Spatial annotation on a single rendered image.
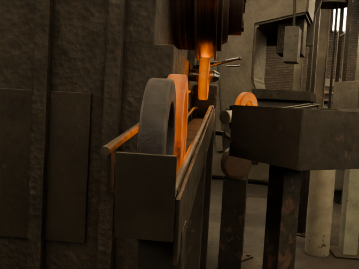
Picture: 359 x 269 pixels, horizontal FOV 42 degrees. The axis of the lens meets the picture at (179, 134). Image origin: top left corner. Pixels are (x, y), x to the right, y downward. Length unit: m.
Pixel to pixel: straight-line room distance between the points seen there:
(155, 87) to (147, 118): 0.05
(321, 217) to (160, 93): 1.89
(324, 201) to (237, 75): 2.27
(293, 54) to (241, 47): 0.55
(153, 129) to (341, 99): 5.72
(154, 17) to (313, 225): 1.49
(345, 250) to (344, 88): 3.88
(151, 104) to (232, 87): 3.87
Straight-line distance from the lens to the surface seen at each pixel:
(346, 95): 6.15
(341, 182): 3.82
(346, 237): 2.52
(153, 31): 1.29
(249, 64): 4.42
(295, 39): 4.17
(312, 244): 2.46
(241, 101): 2.14
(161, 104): 0.58
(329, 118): 1.12
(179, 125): 0.75
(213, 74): 1.72
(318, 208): 2.41
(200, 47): 1.65
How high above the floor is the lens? 0.72
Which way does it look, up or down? 4 degrees down
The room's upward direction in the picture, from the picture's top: 3 degrees clockwise
